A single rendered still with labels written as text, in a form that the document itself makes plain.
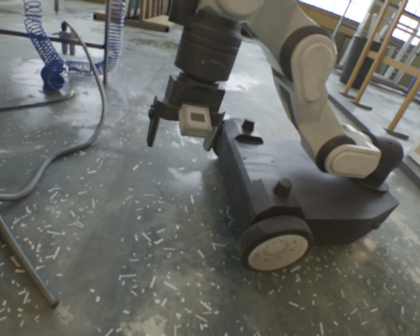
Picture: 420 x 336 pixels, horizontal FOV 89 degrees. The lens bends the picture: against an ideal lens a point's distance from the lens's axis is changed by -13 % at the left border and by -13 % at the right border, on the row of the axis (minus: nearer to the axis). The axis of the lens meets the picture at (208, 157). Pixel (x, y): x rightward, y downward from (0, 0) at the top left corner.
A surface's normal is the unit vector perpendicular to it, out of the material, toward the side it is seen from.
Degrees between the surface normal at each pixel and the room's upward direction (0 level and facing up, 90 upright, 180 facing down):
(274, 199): 0
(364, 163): 90
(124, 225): 0
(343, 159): 90
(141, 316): 0
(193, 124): 29
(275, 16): 90
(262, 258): 90
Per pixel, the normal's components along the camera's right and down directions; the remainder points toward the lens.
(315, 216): 0.22, -0.81
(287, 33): 0.13, 0.58
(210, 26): 0.10, -0.25
